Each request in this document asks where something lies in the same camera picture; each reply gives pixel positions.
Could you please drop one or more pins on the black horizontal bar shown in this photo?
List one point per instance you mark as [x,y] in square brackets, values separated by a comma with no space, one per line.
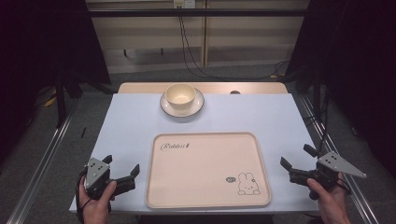
[140,12]

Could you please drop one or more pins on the white table cover sheet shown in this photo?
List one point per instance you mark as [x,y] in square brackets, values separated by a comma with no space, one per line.
[130,124]

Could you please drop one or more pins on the white plate with dark rim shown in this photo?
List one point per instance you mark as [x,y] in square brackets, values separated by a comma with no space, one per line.
[195,108]

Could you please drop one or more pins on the cream bowl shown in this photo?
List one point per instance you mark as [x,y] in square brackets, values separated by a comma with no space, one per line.
[180,94]

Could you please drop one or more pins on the wooden vertical post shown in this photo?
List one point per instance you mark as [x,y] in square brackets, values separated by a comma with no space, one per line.
[205,40]

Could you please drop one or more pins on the person's right hand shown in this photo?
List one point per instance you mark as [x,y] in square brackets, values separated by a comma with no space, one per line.
[334,205]

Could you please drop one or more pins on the black metal stand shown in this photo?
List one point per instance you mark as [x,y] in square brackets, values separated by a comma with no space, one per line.
[60,102]

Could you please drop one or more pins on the black pen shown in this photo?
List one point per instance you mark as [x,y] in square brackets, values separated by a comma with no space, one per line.
[83,132]

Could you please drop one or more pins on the white wall socket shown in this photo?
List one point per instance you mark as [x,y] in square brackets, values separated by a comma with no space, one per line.
[184,3]

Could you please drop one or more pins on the aluminium floor rail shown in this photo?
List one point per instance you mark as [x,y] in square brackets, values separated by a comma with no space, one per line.
[40,169]
[363,209]

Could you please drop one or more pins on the black curtain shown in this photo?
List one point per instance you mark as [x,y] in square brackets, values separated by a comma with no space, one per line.
[358,62]
[31,46]

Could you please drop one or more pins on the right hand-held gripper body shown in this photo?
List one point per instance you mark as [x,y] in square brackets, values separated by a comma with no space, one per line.
[337,164]

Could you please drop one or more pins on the beige tray with rabbit print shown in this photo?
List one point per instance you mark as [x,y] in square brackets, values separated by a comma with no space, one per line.
[202,174]

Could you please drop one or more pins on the person's left hand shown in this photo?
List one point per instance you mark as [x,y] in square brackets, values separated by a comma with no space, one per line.
[96,210]

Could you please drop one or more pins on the yellow floor tape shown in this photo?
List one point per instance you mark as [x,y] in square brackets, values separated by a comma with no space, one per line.
[49,101]

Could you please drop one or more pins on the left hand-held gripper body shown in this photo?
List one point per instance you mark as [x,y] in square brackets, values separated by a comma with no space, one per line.
[97,174]

